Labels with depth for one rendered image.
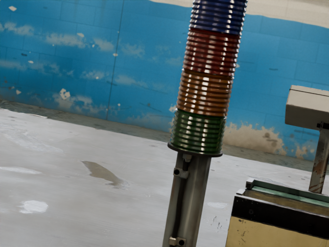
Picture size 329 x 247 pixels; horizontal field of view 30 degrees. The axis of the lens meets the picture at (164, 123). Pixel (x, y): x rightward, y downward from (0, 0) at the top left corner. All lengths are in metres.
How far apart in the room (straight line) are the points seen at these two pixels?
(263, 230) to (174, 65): 5.68
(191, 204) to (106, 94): 6.11
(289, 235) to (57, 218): 0.41
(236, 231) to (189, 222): 0.25
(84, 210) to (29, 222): 0.13
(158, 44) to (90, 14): 0.83
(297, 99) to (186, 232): 0.55
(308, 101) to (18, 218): 0.58
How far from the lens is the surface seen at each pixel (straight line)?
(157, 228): 1.13
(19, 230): 1.04
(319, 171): 1.23
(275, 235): 0.95
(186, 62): 0.68
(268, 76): 6.45
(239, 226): 0.95
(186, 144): 0.68
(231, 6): 0.66
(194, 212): 0.71
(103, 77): 6.79
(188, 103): 0.67
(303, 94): 1.21
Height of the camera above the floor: 1.17
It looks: 9 degrees down
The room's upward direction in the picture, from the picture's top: 9 degrees clockwise
